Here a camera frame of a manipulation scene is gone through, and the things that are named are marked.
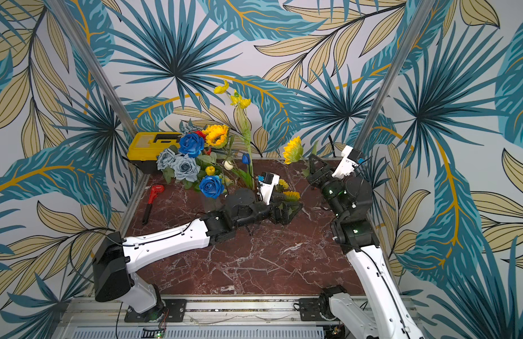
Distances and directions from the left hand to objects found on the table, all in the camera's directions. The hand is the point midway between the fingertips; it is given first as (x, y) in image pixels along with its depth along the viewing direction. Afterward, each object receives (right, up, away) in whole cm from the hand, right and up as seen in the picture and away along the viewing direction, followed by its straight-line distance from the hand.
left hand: (295, 205), depth 66 cm
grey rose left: (-43, +15, +6) cm, 46 cm away
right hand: (+4, +15, -5) cm, 16 cm away
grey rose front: (-35, +12, +4) cm, 38 cm away
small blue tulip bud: (-16, +16, +14) cm, 27 cm away
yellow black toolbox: (-67, +24, +37) cm, 80 cm away
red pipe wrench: (-64, +3, +40) cm, 76 cm away
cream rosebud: (-23, +13, +14) cm, 30 cm away
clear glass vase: (-32, -3, +27) cm, 42 cm away
